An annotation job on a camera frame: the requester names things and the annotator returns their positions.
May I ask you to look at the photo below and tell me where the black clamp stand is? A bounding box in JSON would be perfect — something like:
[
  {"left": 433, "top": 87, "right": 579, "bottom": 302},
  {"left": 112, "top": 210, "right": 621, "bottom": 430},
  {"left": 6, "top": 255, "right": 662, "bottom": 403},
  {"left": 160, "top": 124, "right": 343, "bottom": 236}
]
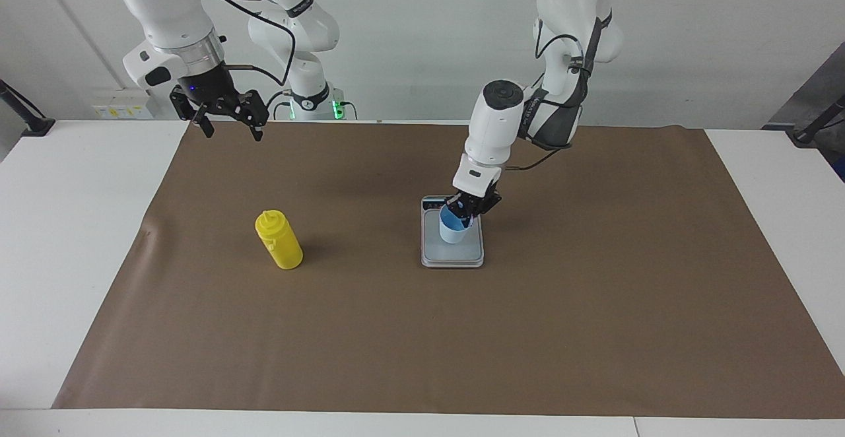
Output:
[
  {"left": 0, "top": 79, "right": 55, "bottom": 137},
  {"left": 786, "top": 94, "right": 845, "bottom": 146}
]

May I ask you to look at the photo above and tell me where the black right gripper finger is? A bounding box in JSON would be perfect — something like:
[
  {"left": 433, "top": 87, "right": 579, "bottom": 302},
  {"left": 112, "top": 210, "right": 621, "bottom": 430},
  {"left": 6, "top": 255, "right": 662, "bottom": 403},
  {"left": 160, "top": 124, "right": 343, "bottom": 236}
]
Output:
[
  {"left": 231, "top": 90, "right": 270, "bottom": 142},
  {"left": 170, "top": 87, "right": 215, "bottom": 139}
]

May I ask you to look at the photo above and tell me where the silver digital kitchen scale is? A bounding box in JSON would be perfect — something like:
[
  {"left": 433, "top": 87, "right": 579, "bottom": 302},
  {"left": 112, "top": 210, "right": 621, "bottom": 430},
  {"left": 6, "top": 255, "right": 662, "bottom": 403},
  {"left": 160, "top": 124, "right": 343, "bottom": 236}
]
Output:
[{"left": 421, "top": 195, "right": 485, "bottom": 269}]

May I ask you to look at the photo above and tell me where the light blue paper cup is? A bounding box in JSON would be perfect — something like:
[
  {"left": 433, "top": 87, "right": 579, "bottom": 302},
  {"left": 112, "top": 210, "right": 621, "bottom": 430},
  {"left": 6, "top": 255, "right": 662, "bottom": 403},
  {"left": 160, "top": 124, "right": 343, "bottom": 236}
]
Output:
[{"left": 439, "top": 205, "right": 477, "bottom": 245}]

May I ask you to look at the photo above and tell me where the black base cable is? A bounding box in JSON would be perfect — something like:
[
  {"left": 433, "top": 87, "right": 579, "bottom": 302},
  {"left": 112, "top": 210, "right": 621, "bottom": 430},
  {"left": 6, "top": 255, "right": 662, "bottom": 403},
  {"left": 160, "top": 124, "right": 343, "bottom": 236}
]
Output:
[{"left": 263, "top": 89, "right": 294, "bottom": 121}]

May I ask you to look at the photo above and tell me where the white wall socket strip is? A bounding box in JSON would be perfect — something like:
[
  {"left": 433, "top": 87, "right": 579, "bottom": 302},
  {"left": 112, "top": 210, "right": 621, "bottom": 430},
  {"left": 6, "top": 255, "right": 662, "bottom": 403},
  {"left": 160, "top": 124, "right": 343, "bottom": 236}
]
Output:
[{"left": 91, "top": 88, "right": 154, "bottom": 119}]

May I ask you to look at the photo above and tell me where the dark grey panel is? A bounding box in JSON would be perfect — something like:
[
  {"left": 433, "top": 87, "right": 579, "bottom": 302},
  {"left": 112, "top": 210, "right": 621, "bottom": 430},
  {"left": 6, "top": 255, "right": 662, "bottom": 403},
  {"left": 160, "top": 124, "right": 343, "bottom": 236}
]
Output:
[{"left": 762, "top": 41, "right": 845, "bottom": 160}]

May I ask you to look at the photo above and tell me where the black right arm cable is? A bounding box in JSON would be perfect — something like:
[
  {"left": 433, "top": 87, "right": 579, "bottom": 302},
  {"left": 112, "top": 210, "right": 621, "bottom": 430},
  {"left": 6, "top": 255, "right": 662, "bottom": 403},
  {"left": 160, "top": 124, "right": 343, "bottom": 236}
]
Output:
[{"left": 188, "top": 0, "right": 298, "bottom": 88}]

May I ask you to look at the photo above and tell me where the yellow squeeze bottle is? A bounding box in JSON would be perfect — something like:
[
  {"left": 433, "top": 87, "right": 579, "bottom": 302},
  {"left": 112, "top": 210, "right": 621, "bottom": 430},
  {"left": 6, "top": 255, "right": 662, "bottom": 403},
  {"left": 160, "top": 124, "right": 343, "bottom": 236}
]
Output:
[{"left": 255, "top": 209, "right": 304, "bottom": 271}]

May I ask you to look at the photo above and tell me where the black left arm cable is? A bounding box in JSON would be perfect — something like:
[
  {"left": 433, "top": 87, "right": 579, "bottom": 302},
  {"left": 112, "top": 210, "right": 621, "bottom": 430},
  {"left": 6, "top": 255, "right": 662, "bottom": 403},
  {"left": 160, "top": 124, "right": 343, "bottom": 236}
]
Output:
[{"left": 505, "top": 15, "right": 615, "bottom": 174}]

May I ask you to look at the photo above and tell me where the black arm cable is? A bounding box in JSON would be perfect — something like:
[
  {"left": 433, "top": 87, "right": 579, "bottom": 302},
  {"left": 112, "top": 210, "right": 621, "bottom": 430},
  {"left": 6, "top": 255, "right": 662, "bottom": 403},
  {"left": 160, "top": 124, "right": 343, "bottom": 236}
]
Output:
[
  {"left": 505, "top": 15, "right": 615, "bottom": 174},
  {"left": 188, "top": 0, "right": 298, "bottom": 88}
]

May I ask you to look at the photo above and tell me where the brown paper table mat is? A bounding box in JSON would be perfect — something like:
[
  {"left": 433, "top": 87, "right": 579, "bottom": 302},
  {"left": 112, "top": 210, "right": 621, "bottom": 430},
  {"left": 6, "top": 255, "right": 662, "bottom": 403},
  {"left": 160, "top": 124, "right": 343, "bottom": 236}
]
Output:
[{"left": 51, "top": 119, "right": 845, "bottom": 419}]

